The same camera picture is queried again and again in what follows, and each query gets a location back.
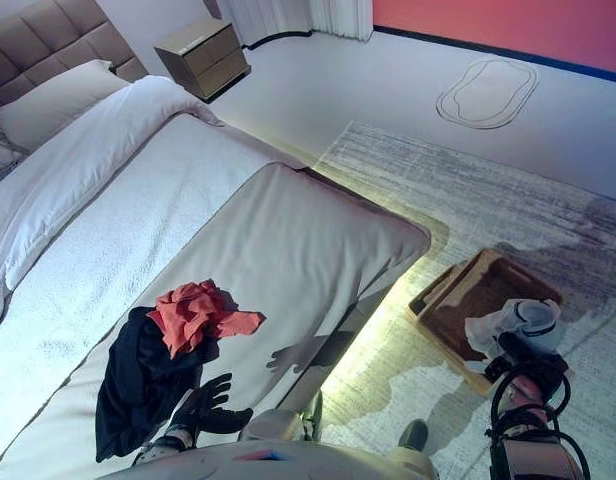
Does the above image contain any grey bed base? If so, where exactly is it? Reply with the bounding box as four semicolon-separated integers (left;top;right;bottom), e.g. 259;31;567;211
277;279;404;416

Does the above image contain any red garment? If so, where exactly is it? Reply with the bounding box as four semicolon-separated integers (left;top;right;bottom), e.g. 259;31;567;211
146;279;268;360

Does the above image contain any black floor cable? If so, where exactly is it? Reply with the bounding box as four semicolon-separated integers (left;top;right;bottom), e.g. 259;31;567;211
242;29;314;51

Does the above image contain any plain white pillow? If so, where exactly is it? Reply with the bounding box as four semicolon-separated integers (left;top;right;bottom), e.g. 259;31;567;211
0;58;132;151

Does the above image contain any brown rectangular laundry basket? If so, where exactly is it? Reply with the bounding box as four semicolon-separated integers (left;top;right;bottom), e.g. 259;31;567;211
408;248;564;396

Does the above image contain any grey striped area rug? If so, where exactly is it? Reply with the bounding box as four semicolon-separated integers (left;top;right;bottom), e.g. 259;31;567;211
307;119;616;480

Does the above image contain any white pleated curtain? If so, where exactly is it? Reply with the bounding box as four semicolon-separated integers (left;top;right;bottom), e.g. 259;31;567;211
220;0;374;44

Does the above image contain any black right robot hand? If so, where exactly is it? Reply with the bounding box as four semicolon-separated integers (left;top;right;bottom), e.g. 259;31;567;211
482;329;572;396

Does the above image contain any brown two-drawer nightstand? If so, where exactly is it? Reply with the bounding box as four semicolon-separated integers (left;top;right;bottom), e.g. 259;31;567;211
153;18;252;104

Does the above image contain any brown padded headboard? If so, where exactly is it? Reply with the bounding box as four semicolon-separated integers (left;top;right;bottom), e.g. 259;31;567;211
0;0;149;114

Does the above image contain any white textured bed sheet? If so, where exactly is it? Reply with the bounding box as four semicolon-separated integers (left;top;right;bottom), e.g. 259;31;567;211
0;114;309;436

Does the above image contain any left robot leg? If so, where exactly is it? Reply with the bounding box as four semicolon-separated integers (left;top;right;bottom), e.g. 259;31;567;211
237;389;324;444

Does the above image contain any white garment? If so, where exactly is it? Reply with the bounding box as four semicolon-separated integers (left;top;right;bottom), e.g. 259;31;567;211
463;298;563;364

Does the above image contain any grey robot torso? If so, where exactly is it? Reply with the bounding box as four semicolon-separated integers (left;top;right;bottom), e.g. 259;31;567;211
107;439;439;480

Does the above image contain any oval outlined floor mat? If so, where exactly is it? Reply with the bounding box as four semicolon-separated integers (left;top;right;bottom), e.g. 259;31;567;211
435;57;539;130

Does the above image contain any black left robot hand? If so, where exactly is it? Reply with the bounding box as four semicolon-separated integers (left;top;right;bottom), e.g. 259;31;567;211
165;372;254;445

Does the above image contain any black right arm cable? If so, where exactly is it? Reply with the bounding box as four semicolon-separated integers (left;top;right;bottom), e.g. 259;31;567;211
487;369;594;480

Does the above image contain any black garment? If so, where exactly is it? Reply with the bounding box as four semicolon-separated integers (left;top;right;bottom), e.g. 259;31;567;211
94;305;222;464

